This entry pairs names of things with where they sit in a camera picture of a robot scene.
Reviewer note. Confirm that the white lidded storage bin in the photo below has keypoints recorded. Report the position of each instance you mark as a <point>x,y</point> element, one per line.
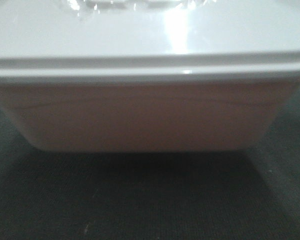
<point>147,75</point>

